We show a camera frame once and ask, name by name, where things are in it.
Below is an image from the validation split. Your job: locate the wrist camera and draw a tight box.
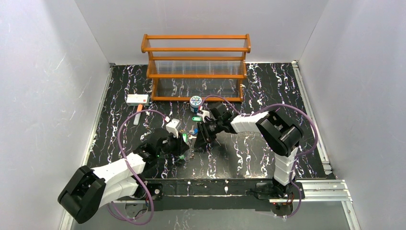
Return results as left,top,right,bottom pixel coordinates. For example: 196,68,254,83
197,107,211,123
165,118,180,138

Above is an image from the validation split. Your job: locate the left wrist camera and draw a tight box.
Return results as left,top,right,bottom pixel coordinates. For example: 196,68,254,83
165,118,180,138

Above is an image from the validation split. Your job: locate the blue key tag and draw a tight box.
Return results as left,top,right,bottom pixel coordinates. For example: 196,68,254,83
189,125,195,134

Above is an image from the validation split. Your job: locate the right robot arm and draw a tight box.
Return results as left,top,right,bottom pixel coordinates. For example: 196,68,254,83
194,103,304,193

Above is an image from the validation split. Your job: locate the orange wooden shelf rack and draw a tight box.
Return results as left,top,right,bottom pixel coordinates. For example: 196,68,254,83
141,34,251,103

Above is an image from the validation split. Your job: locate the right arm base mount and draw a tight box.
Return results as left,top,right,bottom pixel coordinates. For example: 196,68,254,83
247,187,305,203

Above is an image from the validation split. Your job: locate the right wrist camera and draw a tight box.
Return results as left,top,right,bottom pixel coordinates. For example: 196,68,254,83
197,107,211,123

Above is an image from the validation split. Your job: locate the aluminium frame rail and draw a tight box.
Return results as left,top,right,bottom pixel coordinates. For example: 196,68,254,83
118,179,352,203

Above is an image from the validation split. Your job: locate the purple cable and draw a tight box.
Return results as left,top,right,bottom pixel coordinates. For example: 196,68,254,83
106,109,172,226
196,94,319,218

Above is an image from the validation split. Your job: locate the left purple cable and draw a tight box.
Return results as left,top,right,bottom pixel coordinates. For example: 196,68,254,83
106,109,172,226

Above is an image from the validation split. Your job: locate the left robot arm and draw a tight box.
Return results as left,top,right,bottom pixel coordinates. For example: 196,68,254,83
57,128,190,224

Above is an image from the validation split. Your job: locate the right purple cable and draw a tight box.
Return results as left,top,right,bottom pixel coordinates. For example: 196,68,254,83
196,94,319,218

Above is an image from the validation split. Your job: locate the large silver carabiner keyring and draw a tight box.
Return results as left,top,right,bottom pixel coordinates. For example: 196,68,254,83
180,128,198,161

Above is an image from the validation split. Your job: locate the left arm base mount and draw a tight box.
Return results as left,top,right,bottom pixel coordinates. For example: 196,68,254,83
115,182,164,201

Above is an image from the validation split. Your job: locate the white red small box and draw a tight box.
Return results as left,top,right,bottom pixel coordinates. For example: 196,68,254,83
126,94,150,106

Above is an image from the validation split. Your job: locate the orange white tube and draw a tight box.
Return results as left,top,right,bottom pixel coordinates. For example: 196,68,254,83
133,104,144,126

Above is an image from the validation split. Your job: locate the blue round jar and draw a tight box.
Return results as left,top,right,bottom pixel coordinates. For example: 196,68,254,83
189,96,203,114

